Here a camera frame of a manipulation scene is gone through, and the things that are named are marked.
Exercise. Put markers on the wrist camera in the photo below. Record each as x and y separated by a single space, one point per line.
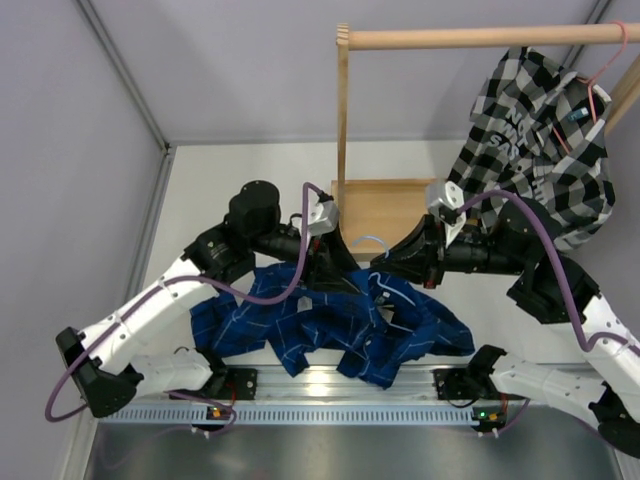
443 199
323 218

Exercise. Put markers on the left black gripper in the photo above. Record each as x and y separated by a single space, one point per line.
324 263

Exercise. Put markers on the blue wire hanger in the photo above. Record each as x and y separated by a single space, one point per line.
387 292

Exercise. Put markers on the slotted grey cable duct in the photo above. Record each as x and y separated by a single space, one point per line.
175 413

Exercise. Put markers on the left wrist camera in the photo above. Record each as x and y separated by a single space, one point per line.
323 218

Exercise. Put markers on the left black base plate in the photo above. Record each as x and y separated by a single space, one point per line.
240 384

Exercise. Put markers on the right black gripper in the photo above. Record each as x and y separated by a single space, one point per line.
423 257

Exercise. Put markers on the wooden clothes rack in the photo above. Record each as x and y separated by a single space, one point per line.
387 208

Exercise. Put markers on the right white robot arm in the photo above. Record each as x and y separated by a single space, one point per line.
559 294

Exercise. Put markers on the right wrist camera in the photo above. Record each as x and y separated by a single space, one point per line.
443 199

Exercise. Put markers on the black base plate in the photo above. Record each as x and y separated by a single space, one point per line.
240 384
452 382

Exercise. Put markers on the grey corner frame post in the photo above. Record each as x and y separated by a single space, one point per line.
100 31

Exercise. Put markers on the pink wire hanger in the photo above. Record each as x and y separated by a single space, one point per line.
595 80

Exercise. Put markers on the aluminium mounting rail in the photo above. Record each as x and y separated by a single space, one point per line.
400 382

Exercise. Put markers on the black white checkered shirt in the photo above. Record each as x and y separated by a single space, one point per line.
538 131

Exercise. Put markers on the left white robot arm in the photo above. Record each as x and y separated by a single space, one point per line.
104 361

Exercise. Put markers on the blue plaid shirt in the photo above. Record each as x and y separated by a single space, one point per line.
374 341

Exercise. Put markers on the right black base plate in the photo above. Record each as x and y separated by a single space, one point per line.
452 382

